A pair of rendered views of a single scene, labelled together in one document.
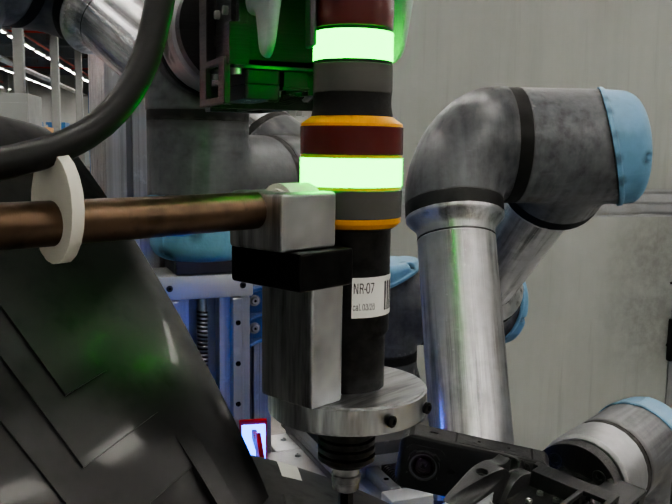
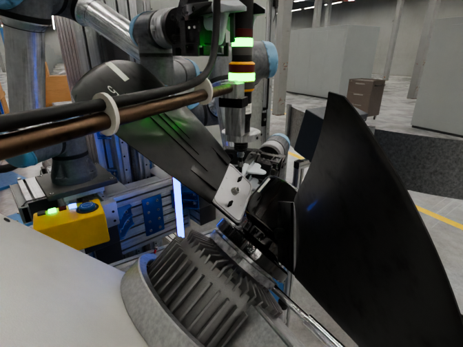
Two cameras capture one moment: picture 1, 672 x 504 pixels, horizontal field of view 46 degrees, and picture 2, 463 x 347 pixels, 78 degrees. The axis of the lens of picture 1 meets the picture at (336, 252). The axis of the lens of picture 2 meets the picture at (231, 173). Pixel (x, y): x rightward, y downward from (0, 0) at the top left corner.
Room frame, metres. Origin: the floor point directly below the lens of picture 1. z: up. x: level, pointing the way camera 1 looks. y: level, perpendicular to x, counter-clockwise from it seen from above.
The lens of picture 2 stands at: (-0.13, 0.18, 1.46)
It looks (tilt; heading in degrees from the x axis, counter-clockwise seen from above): 23 degrees down; 341
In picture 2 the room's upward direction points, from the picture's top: straight up
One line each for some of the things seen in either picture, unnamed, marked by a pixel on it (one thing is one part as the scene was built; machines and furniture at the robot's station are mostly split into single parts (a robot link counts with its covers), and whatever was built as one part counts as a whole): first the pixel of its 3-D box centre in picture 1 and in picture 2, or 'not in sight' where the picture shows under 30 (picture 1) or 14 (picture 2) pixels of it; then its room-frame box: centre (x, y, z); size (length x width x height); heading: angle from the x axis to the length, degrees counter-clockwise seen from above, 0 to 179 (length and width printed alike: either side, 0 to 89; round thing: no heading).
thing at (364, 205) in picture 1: (350, 202); (241, 84); (0.34, -0.01, 1.41); 0.04 x 0.04 x 0.01
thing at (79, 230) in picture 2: not in sight; (72, 229); (0.63, 0.36, 1.02); 0.16 x 0.10 x 0.11; 103
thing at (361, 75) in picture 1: (352, 79); (242, 51); (0.34, -0.01, 1.46); 0.03 x 0.03 x 0.01
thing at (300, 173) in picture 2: not in sight; (297, 182); (0.81, -0.44, 0.96); 0.03 x 0.03 x 0.20; 13
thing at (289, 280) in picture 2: not in sight; (286, 287); (0.81, -0.44, 0.39); 0.04 x 0.04 x 0.78; 13
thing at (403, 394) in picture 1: (333, 303); (239, 111); (0.33, 0.00, 1.37); 0.09 x 0.07 x 0.10; 138
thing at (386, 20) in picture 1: (353, 15); (242, 33); (0.34, -0.01, 1.49); 0.03 x 0.03 x 0.01
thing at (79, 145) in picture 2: not in sight; (63, 133); (0.97, 0.40, 1.20); 0.13 x 0.12 x 0.14; 144
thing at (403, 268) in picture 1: (383, 303); (189, 113); (1.16, -0.07, 1.20); 0.13 x 0.12 x 0.14; 97
